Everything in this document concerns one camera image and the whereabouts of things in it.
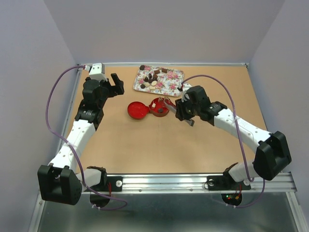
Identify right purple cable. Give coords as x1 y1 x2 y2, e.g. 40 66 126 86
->
181 74 266 209

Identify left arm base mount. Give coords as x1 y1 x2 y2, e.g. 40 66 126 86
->
84 166 126 210

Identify floral rectangular tray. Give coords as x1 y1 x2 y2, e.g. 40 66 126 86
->
133 65 184 97

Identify red round tin box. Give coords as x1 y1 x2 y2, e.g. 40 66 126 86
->
149 97 169 117

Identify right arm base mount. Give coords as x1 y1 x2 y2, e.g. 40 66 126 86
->
203 175 251 206

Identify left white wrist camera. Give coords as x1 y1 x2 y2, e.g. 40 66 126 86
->
89 63 108 82

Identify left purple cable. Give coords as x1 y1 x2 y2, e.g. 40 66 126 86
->
45 65 128 211

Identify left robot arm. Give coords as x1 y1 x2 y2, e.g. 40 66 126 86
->
37 73 125 205

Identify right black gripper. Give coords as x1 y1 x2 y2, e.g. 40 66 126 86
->
174 95 200 121

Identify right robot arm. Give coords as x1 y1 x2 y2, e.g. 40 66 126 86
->
175 84 292 189

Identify aluminium mounting rail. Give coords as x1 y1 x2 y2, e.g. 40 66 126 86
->
82 172 297 194

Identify red tin lid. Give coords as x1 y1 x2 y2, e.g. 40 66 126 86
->
127 101 149 120

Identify metal serving tongs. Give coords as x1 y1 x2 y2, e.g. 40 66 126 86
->
159 97 195 127

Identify purple cable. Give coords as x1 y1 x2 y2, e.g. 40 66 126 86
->
45 65 128 211
181 74 266 209

